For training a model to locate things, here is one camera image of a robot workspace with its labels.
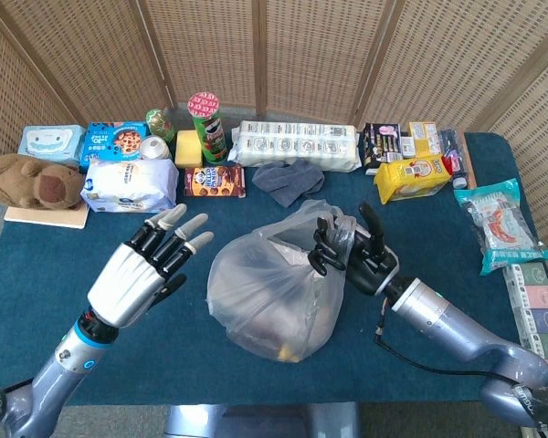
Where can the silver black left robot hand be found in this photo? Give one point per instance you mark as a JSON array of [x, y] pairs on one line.
[[128, 278]]

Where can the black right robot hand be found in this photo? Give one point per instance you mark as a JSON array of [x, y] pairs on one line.
[[370, 269]]

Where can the clear plastic shopping bag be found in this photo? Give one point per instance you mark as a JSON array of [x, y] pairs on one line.
[[265, 292]]

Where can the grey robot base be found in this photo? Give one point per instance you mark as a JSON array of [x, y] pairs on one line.
[[256, 422]]

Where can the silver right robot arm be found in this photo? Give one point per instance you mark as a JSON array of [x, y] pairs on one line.
[[461, 324]]

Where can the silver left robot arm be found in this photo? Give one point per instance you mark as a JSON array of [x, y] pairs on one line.
[[50, 378]]

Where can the yellow snack bag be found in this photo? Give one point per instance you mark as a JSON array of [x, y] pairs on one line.
[[411, 180]]

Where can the teal snack bag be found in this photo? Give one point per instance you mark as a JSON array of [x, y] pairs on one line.
[[502, 228]]

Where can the teal felt table cover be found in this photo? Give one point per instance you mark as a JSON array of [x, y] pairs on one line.
[[164, 360]]

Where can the white blue tissue pack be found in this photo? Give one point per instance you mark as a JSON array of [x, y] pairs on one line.
[[128, 184]]

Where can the light wooden board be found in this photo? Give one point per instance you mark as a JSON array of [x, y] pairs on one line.
[[45, 218]]

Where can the grey cloth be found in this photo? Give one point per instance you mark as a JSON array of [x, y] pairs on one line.
[[287, 180]]

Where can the black pink snack pack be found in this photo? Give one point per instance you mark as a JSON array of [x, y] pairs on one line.
[[381, 143]]

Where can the small white box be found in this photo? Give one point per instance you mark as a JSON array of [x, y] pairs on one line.
[[407, 147]]

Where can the brown Hello Panda box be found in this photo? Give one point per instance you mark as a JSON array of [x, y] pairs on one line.
[[214, 181]]

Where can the white tape roll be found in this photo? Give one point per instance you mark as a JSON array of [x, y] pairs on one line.
[[155, 148]]

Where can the brown capybara plush toy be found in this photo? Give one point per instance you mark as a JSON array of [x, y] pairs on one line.
[[32, 182]]

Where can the blue cookie box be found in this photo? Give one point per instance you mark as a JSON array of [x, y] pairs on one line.
[[114, 141]]

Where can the dark blue toothpaste pack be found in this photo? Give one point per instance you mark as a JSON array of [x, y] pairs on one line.
[[452, 155]]

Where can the long white paper roll pack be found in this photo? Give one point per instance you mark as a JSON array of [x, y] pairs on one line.
[[297, 146]]

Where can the yellow white box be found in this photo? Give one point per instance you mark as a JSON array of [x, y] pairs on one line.
[[424, 137]]

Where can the yellow sponge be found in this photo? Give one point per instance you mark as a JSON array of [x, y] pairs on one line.
[[188, 148]]

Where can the light blue wipes pack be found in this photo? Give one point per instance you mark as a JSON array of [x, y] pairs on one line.
[[50, 143]]

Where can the green Pringles can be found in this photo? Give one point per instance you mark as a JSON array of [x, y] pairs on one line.
[[210, 132]]

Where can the multicolour tissue packet row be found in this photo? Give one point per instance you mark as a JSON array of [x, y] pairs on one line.
[[534, 315]]

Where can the woven rattan folding screen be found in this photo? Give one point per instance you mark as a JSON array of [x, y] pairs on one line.
[[301, 55]]

